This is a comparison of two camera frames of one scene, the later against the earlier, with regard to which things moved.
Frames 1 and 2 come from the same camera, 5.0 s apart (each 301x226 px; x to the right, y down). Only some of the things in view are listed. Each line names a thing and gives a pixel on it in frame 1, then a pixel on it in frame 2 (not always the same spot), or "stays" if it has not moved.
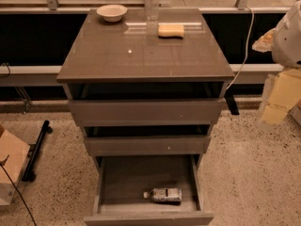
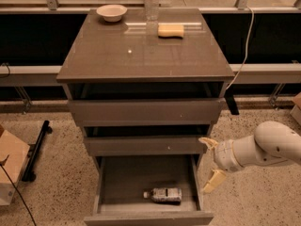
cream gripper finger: x=264 y=43 to x=224 y=153
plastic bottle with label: x=165 y=195 stays
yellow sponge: x=170 y=31 stays
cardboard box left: x=13 y=154 stays
